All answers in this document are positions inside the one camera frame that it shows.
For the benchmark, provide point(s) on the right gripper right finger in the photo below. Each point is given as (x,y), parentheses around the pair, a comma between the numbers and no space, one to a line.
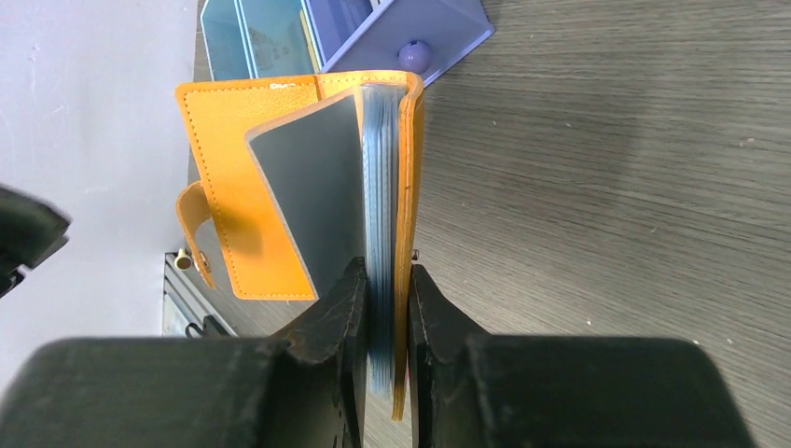
(444,403)

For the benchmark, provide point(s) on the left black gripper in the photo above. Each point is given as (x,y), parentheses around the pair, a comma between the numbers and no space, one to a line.
(31,231)

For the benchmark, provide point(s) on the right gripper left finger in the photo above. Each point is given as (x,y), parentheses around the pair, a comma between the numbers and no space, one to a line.
(318,383)

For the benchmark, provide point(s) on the orange leather card holder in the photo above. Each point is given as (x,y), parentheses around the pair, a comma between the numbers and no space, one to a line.
(260,262)

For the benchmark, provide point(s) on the grey credit card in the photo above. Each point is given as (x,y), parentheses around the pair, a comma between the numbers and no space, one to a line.
(310,162)

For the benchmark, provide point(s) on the blue purple three-drawer organizer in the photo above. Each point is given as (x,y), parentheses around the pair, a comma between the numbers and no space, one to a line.
(278,38)

